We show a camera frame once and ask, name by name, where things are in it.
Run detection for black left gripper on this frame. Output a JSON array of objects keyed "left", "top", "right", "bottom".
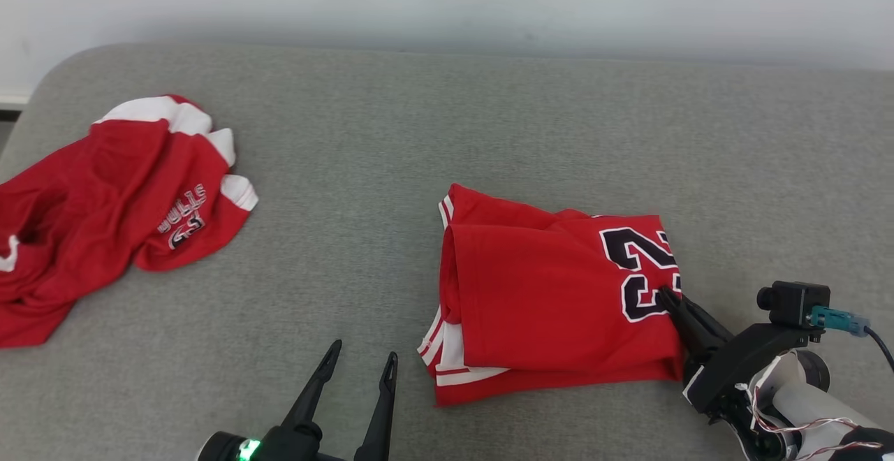
[{"left": 198, "top": 339, "right": 400, "bottom": 461}]

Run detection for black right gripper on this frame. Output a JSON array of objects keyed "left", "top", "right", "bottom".
[{"left": 659, "top": 285, "right": 819, "bottom": 420}]

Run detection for red number 23 basketball jersey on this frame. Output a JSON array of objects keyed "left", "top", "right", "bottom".
[{"left": 418, "top": 183, "right": 685, "bottom": 407}]

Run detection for red white-banded basketball shorts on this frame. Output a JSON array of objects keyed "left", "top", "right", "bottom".
[{"left": 0, "top": 94, "right": 259, "bottom": 349}]

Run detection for teal-plug right camera cable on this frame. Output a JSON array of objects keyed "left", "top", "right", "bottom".
[{"left": 810, "top": 305, "right": 894, "bottom": 372}]

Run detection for white red wire bundle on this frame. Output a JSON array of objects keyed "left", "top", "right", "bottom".
[{"left": 747, "top": 384, "right": 884, "bottom": 461}]

